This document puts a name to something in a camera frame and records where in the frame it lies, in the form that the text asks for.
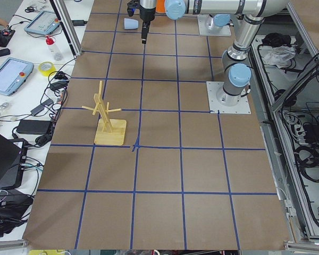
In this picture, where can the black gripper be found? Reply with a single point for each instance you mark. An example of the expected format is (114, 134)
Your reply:
(147, 15)

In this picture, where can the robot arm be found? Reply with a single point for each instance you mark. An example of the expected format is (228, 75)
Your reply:
(218, 20)
(237, 74)

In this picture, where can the wooden cup rack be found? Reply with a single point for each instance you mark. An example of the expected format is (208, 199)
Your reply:
(109, 131)

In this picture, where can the orange can container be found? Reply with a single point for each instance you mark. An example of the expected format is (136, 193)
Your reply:
(160, 6)

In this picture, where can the red cap squeeze bottle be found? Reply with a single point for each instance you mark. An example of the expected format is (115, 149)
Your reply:
(53, 48)

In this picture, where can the far teach pendant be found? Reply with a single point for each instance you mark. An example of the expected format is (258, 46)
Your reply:
(45, 23)

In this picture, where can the teach pendant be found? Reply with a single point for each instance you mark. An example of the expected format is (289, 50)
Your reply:
(45, 23)
(13, 73)

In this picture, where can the yellow tape roll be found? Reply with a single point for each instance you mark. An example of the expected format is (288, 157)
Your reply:
(46, 68)

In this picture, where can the crumpled white cloth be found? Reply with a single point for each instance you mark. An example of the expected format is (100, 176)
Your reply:
(279, 56)

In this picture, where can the near teach pendant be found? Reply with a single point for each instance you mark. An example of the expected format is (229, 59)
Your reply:
(13, 73)

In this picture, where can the large black power brick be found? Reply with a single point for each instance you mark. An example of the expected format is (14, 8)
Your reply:
(34, 127)

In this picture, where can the brown paper table cover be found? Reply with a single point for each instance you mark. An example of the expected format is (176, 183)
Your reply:
(183, 178)

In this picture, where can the black laptop computer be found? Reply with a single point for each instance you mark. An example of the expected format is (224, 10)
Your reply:
(13, 154)

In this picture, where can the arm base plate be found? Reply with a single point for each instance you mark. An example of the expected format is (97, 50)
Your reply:
(216, 31)
(222, 103)

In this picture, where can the aluminium frame post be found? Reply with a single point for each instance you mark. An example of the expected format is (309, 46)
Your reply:
(63, 16)

